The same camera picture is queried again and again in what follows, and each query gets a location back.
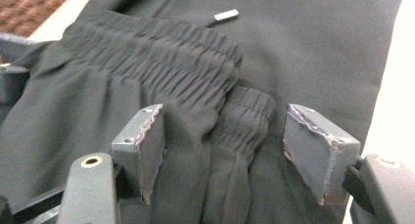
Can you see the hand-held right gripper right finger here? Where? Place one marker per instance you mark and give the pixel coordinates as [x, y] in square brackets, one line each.
[316, 152]

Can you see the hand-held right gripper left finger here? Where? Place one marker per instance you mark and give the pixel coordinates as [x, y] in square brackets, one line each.
[147, 142]

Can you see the brown woven basket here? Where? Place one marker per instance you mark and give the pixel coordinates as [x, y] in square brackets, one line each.
[29, 8]

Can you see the black pants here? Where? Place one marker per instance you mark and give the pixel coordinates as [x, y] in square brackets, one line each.
[293, 54]

